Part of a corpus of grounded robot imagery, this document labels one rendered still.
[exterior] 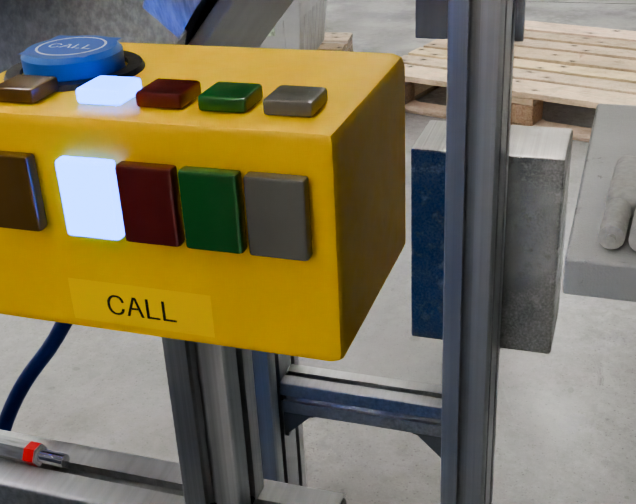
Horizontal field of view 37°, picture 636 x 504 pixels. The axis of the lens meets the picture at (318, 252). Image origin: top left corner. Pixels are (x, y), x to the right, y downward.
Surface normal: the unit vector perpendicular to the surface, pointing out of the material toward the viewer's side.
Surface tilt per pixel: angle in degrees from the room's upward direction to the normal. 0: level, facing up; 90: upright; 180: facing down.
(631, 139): 0
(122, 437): 0
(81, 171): 90
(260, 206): 90
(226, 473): 90
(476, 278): 90
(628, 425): 0
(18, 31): 55
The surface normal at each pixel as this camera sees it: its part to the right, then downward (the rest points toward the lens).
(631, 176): -0.04, -0.89
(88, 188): -0.31, 0.44
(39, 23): 0.22, -0.16
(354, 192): 0.95, 0.11
